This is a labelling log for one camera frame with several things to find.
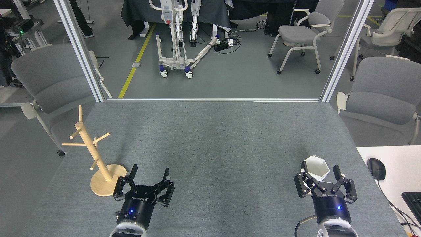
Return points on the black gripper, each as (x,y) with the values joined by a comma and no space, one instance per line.
(138,204)
(330,205)

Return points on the black computer mouse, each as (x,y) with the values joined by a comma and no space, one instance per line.
(376,168)

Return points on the black power strip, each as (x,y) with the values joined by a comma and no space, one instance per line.
(221,45)

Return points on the person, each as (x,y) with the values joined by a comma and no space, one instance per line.
(82,23)

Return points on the white hexagonal cup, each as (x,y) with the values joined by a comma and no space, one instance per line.
(317,168)

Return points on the metal floor socket plate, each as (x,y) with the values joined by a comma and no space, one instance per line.
(136,65)

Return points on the black keyboard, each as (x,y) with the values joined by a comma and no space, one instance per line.
(414,204)

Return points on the grey chair with cream frame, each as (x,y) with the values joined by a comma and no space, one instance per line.
(56,85)
(297,34)
(388,31)
(384,95)

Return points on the dark cloth covered table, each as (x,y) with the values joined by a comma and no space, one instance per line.
(141,13)

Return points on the white stand on wheels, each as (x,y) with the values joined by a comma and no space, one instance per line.
(167,14)

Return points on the silver table edge rail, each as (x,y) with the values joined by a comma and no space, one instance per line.
(213,99)

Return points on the equipment rack with green light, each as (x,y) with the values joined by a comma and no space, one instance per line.
(24,31)

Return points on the silver frame post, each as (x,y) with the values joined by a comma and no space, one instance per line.
(345,52)
(80,49)

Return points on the white desk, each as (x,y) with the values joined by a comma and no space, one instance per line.
(399,164)

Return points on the wooden cup rack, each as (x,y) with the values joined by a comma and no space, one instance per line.
(108,182)

